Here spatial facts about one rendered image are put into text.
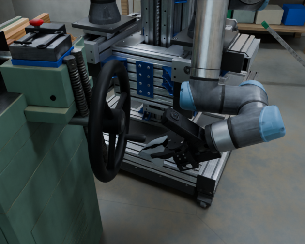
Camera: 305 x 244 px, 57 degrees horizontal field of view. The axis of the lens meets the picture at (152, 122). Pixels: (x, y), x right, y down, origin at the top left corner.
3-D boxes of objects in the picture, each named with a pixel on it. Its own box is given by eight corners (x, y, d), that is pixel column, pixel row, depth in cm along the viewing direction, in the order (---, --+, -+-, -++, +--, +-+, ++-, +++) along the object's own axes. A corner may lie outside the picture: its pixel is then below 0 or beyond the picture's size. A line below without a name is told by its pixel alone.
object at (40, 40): (58, 68, 57) (52, 40, 53) (7, 64, 58) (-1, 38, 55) (81, 44, 67) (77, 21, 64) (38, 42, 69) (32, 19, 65)
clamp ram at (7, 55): (17, 84, 62) (5, 45, 57) (-14, 82, 63) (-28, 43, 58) (37, 68, 70) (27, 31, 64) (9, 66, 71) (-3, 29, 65)
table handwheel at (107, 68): (95, 168, 49) (122, 32, 59) (-12, 156, 51) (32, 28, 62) (124, 191, 75) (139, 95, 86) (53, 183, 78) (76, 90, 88)
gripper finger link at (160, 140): (147, 165, 79) (176, 158, 75) (136, 150, 76) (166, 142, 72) (149, 157, 81) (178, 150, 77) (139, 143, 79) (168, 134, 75)
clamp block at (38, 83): (68, 109, 61) (60, 71, 55) (9, 104, 62) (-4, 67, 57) (90, 78, 73) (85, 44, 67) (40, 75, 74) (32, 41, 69)
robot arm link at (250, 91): (224, 75, 75) (225, 98, 66) (268, 79, 73) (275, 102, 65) (220, 99, 80) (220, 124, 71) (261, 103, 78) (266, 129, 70)
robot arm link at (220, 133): (227, 132, 62) (226, 110, 68) (207, 137, 64) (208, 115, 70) (238, 155, 65) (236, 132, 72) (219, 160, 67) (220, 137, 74)
